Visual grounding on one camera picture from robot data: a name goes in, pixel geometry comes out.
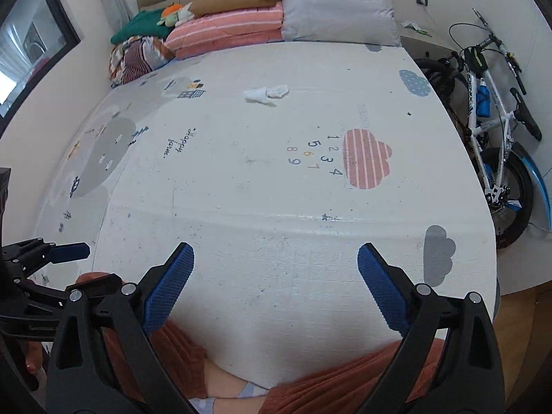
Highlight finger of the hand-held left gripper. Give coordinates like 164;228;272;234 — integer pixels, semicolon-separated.
0;238;91;277
0;274;124;311

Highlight person's left leg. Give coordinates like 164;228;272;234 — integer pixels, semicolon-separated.
78;272;242;414

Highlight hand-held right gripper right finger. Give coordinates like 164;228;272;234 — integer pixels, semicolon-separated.
357;242;505;414

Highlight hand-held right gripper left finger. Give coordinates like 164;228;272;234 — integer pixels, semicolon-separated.
45;241;197;414

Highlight striped cloth bundle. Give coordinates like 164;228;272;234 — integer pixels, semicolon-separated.
110;37;175;87

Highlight green knitted blanket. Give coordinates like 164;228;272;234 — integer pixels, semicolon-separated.
110;10;173;45

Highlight white crumpled cloth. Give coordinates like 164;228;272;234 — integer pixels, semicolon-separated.
244;84;290;108

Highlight dark framed window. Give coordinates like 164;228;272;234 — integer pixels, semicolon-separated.
0;0;82;117

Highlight blue bicycle bottle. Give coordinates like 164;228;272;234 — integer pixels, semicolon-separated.
478;78;492;118

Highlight green orange plush turtle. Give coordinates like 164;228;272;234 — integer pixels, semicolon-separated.
156;3;182;27

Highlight white paper scraps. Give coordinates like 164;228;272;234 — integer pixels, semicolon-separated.
401;20;432;36

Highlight person's leg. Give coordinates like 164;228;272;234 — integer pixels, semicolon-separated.
78;272;242;414
241;338;447;414

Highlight person's left hand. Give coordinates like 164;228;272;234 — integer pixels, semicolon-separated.
23;338;46;374

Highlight grey nightstand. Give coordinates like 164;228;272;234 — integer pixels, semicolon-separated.
399;21;455;59

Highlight pink striped pillow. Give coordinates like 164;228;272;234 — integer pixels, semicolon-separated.
166;2;285;59

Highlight grey bagged duvet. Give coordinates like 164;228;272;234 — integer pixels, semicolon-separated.
281;0;402;47

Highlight white blue bicycle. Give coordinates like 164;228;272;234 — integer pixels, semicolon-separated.
414;8;552;250

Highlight person's right leg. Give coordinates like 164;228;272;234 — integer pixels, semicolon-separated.
241;338;447;414

